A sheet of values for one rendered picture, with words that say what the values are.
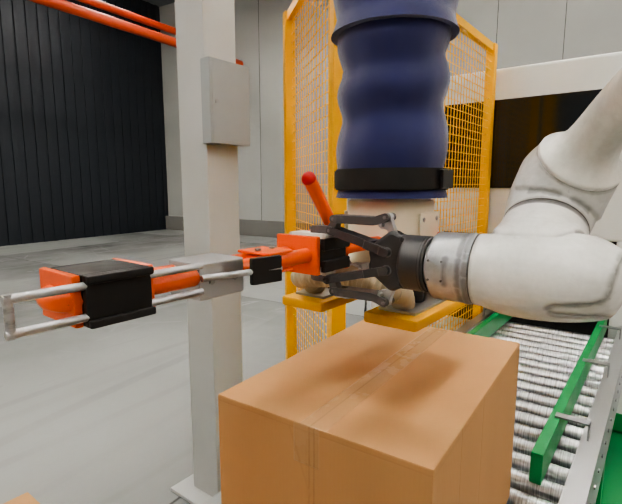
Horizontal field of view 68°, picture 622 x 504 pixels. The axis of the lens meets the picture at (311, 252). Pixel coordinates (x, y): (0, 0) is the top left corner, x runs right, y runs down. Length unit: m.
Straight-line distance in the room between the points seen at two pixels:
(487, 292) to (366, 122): 0.42
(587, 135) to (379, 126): 0.36
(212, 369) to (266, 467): 1.12
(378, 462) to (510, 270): 0.34
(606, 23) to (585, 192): 9.10
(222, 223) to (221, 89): 0.50
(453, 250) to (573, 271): 0.13
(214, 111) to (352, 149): 0.98
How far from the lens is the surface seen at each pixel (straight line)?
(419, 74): 0.87
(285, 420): 0.80
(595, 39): 9.66
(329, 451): 0.77
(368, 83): 0.86
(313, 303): 0.87
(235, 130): 1.84
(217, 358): 1.94
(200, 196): 1.84
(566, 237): 0.57
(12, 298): 0.45
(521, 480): 1.49
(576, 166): 0.63
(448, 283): 0.59
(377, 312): 0.80
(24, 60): 12.52
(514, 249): 0.56
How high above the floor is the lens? 1.32
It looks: 8 degrees down
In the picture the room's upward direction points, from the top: straight up
